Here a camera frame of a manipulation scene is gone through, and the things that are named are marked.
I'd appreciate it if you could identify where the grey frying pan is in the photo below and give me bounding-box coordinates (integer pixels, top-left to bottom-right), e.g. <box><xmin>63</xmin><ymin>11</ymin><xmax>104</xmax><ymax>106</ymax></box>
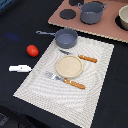
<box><xmin>35</xmin><ymin>28</ymin><xmax>79</xmax><ymax>50</ymax></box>

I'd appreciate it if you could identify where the red sausage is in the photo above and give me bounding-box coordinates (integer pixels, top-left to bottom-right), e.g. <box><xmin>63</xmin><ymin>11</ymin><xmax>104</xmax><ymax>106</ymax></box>
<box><xmin>27</xmin><ymin>45</ymin><xmax>39</xmax><ymax>57</ymax></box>

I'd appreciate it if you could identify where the white fish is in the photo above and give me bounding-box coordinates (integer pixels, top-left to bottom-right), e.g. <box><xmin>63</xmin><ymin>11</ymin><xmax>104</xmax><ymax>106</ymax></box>
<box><xmin>9</xmin><ymin>65</ymin><xmax>32</xmax><ymax>73</ymax></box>

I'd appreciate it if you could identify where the round beige plate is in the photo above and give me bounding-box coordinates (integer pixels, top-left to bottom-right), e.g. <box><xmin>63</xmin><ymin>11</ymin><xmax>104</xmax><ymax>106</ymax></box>
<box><xmin>55</xmin><ymin>55</ymin><xmax>83</xmax><ymax>78</ymax></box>

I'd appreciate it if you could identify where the woven beige placemat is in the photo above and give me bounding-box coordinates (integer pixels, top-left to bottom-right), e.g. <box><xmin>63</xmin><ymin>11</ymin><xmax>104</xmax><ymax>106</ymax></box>
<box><xmin>14</xmin><ymin>36</ymin><xmax>114</xmax><ymax>128</ymax></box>

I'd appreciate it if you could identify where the black round burner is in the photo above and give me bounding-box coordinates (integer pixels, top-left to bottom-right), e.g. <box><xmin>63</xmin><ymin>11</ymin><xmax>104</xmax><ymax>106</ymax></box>
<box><xmin>60</xmin><ymin>9</ymin><xmax>76</xmax><ymax>20</ymax></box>

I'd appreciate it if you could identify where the grey cooking pot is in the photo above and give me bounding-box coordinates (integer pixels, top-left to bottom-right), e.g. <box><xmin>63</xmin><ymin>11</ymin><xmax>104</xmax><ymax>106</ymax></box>
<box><xmin>78</xmin><ymin>2</ymin><xmax>107</xmax><ymax>24</ymax></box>

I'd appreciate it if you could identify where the black burner under bowl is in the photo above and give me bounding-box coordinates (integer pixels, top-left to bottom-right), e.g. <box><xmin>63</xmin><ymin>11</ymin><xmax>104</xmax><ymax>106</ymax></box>
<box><xmin>115</xmin><ymin>16</ymin><xmax>128</xmax><ymax>31</ymax></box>

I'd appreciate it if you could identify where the beige bowl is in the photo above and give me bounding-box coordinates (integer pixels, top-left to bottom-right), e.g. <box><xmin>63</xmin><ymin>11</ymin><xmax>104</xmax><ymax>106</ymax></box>
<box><xmin>119</xmin><ymin>5</ymin><xmax>128</xmax><ymax>30</ymax></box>

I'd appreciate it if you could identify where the fork with wooden handle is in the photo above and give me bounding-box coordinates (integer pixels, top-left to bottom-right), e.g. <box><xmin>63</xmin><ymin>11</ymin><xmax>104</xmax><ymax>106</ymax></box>
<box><xmin>45</xmin><ymin>72</ymin><xmax>85</xmax><ymax>89</ymax></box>

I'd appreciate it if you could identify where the knife with wooden handle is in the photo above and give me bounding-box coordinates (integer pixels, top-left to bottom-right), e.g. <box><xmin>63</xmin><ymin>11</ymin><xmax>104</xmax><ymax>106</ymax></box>
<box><xmin>58</xmin><ymin>49</ymin><xmax>98</xmax><ymax>63</ymax></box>

